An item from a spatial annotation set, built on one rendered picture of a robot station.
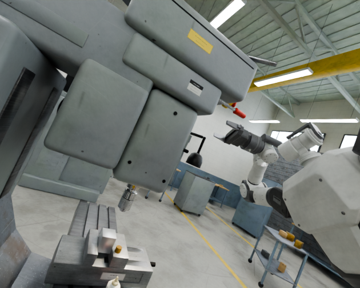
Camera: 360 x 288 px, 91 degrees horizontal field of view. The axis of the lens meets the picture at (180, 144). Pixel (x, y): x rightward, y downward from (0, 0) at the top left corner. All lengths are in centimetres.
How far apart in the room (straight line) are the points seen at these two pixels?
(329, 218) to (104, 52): 70
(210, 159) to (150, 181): 814
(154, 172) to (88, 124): 24
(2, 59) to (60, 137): 19
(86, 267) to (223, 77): 78
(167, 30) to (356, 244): 69
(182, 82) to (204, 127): 776
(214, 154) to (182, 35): 829
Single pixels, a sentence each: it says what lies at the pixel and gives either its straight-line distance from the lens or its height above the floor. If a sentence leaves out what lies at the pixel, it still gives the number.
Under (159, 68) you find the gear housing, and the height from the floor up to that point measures 167.
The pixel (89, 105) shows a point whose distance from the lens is 53.
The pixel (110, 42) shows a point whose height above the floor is 166.
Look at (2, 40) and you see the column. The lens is 47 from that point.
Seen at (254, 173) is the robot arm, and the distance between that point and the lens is 101.
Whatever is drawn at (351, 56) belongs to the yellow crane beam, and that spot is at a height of 496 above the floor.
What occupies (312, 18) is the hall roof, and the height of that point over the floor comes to 619.
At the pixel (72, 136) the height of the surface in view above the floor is 139.
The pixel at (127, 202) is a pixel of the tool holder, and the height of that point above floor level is 123.
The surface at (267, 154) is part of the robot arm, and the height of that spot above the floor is 162.
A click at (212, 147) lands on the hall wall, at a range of 866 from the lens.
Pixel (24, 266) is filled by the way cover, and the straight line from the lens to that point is 94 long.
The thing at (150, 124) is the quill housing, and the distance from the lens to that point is 56.
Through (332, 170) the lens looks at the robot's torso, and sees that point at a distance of 55.
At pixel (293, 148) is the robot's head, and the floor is 163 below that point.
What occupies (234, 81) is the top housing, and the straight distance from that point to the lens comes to 68.
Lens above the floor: 146
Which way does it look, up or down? 3 degrees up
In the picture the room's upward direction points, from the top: 24 degrees clockwise
